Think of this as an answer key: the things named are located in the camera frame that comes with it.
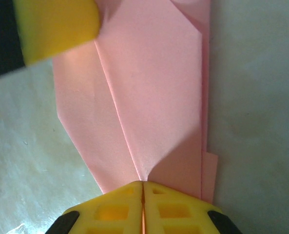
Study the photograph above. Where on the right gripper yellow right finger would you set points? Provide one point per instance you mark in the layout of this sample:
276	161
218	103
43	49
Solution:
176	212

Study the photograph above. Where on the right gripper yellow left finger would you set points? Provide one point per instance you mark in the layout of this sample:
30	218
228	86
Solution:
115	212

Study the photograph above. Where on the pink red cloth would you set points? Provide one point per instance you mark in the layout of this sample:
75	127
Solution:
146	85

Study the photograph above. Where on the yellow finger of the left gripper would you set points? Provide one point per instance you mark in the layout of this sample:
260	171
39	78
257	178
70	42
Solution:
56	24

